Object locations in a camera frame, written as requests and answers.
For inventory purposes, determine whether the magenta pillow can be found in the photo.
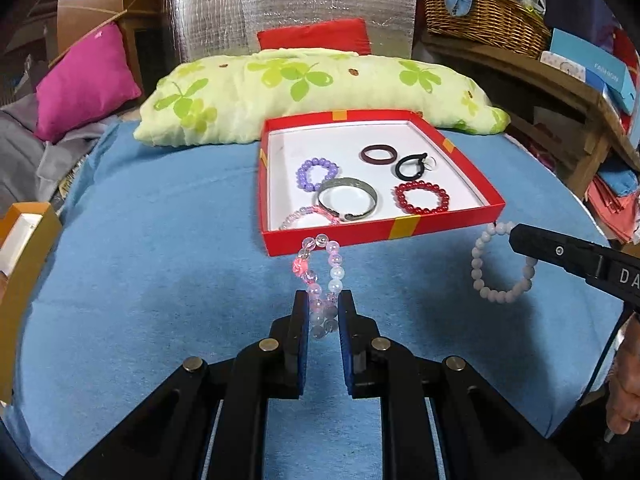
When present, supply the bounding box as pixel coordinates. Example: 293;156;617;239
35;23;141;143

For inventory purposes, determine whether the grey bedsheet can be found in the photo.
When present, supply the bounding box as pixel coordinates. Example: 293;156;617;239
0;93;117;216

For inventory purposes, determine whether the red bead bracelet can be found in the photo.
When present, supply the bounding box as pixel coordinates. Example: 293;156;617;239
392;179;452;217

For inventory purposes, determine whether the orange box lid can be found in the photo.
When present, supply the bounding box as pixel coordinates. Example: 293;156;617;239
1;202;61;408

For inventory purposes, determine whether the red jewelry box tray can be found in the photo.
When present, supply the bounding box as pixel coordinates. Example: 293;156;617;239
257;110;506;256

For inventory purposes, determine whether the green floral pillow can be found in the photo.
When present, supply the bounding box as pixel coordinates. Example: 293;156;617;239
134;48;510;148

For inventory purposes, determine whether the black hair tie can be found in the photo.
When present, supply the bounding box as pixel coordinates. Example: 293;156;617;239
392;152;440;183

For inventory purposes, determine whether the maroon hair band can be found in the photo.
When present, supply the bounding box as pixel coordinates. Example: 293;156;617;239
359;144;398;166

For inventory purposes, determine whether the right hand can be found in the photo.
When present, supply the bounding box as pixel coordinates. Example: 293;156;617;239
606;316;640;434

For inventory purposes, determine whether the silver metal bangle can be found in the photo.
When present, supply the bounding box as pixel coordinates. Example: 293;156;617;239
316;177;378;222

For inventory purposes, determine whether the red cushion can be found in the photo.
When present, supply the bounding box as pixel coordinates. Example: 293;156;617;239
257;18;371;55

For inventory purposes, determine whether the white bead bracelet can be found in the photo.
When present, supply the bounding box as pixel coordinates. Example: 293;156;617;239
470;220;538;305

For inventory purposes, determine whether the blue blanket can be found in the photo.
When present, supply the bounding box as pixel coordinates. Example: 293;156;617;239
4;122;622;479

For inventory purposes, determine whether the silver insulation foil sheet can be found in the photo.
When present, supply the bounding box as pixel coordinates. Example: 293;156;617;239
163;0;416;62

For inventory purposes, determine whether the wicker basket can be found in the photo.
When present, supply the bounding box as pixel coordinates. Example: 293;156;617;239
424;0;551;58

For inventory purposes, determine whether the wooden cabinet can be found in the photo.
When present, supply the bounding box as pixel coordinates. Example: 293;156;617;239
56;0;165;96

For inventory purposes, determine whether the blue cardboard box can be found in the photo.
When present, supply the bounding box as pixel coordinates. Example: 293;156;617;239
550;28;637;115

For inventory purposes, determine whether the purple bead bracelet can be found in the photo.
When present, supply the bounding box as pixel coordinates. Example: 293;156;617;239
295;156;342;193

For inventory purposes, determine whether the pink pearl bead bracelet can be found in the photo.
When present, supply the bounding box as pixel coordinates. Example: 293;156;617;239
290;233;347;342

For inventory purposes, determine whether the black cable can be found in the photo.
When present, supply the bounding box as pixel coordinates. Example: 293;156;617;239
574;309;634;411

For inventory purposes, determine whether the wooden shelf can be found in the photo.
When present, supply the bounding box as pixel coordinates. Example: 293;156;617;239
421;32;639;196

